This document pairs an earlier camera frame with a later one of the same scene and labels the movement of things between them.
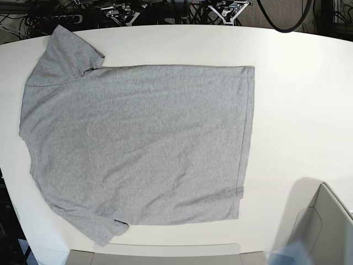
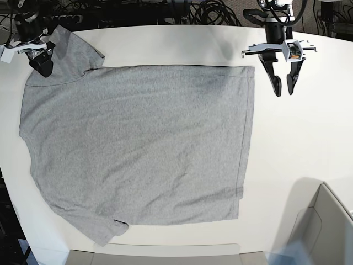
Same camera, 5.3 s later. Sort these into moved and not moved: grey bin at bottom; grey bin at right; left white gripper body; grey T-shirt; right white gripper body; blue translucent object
Moved: right white gripper body; left white gripper body
Not moved: blue translucent object; grey T-shirt; grey bin at right; grey bin at bottom
